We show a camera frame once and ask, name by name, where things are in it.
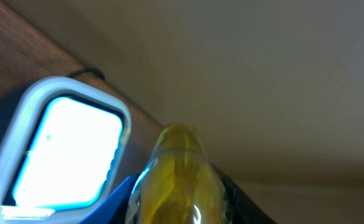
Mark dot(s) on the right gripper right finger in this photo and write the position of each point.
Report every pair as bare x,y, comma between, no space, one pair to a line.
244,209

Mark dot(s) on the yellow liquid Vim bottle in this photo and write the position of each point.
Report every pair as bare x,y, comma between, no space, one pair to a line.
178,184

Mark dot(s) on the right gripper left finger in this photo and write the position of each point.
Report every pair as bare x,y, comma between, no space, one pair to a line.
114,207

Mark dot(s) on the white barcode scanner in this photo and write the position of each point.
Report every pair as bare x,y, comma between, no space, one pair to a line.
61,143

